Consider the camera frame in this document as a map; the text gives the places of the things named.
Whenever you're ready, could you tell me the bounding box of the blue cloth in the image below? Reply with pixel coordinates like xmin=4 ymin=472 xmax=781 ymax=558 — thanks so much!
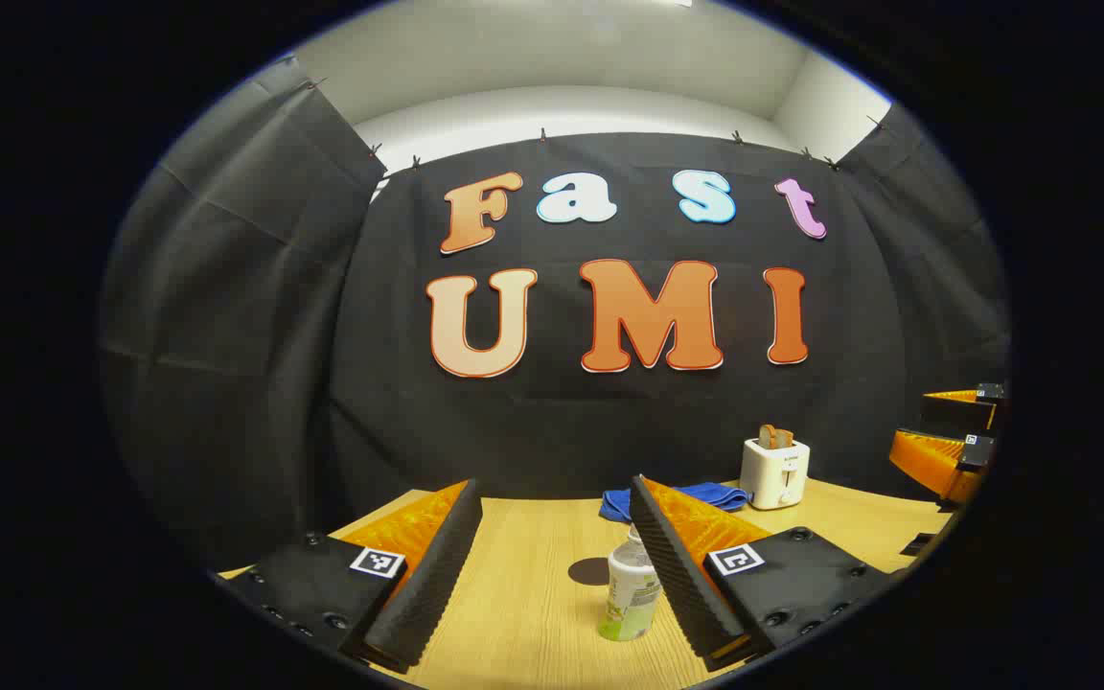
xmin=600 ymin=482 xmax=752 ymax=523

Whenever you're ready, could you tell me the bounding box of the clear water bottle white label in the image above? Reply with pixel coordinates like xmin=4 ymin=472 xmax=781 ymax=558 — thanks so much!
xmin=598 ymin=522 xmax=663 ymax=643

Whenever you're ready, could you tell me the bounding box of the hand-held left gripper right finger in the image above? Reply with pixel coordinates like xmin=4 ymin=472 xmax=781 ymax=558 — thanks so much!
xmin=629 ymin=474 xmax=898 ymax=674

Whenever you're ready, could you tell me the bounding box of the white toaster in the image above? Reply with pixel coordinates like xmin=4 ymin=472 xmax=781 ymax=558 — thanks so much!
xmin=739 ymin=437 xmax=812 ymax=511

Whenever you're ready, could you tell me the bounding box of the black backdrop cloth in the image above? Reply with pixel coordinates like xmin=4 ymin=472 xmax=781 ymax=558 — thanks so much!
xmin=97 ymin=53 xmax=1011 ymax=576

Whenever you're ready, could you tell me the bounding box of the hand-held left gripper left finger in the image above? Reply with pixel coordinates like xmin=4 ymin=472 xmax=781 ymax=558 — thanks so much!
xmin=226 ymin=479 xmax=484 ymax=675

